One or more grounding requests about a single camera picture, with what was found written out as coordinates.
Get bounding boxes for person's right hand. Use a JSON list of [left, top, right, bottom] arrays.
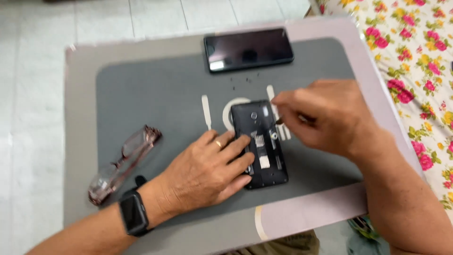
[[271, 79, 381, 161]]

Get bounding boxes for person's left hand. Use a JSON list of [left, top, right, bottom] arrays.
[[148, 129, 261, 216]]

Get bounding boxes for black phone body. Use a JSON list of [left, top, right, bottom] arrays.
[[230, 100, 289, 190]]

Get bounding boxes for white plastic tweezers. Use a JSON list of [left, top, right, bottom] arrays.
[[266, 85, 292, 141]]

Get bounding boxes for group of tiny black screws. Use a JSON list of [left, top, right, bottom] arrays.
[[230, 72, 261, 91]]

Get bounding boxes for black smartphone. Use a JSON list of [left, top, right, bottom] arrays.
[[203, 28, 295, 74]]

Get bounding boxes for white plastic pry tool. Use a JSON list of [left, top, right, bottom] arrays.
[[201, 94, 213, 131]]

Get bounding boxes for floral patterned cloth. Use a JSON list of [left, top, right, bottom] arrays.
[[309, 0, 453, 213]]

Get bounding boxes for grey work mat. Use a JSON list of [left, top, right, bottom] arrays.
[[96, 37, 366, 228]]

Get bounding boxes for khaki trousers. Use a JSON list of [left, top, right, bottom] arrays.
[[219, 229, 321, 255]]

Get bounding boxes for brown clear eyeglasses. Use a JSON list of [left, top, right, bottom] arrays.
[[88, 125, 163, 207]]

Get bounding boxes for black smartwatch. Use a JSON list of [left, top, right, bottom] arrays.
[[118, 175, 155, 237]]

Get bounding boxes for white plastic ring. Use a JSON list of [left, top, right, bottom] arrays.
[[222, 97, 252, 132]]

